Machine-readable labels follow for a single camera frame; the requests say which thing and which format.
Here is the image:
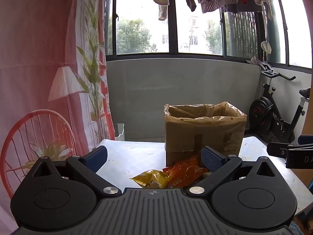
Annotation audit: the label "cardboard box with plastic liner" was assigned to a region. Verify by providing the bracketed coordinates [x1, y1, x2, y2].
[164, 101, 247, 167]

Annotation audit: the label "white bag on bike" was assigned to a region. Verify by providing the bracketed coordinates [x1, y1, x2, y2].
[261, 41, 272, 55]

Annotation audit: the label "white bin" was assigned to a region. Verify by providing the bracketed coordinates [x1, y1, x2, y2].
[114, 123, 126, 141]

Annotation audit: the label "pink printed curtain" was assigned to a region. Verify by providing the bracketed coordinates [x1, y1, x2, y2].
[0, 0, 116, 226]

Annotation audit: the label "orange snack packet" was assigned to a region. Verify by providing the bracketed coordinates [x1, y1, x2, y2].
[163, 155, 210, 189]

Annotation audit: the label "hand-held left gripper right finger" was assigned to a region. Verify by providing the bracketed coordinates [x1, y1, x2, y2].
[186, 146, 279, 197]

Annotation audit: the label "crumpled papers on windowsill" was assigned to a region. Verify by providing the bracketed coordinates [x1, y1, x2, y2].
[246, 56, 273, 71]

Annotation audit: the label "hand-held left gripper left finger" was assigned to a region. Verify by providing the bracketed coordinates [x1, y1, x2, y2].
[24, 146, 122, 197]

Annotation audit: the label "floral tablecloth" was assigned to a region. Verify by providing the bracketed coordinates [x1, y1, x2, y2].
[95, 135, 313, 217]

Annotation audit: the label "yellow snack packet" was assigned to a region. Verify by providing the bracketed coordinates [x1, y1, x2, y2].
[130, 169, 170, 189]

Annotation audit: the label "black exercise bike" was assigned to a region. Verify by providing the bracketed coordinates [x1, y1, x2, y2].
[249, 70, 313, 144]

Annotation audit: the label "dark framed window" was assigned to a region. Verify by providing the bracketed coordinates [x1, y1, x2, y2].
[105, 0, 313, 69]

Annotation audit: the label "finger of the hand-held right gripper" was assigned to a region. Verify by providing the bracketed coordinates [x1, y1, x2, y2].
[266, 142, 289, 157]
[298, 135, 313, 146]

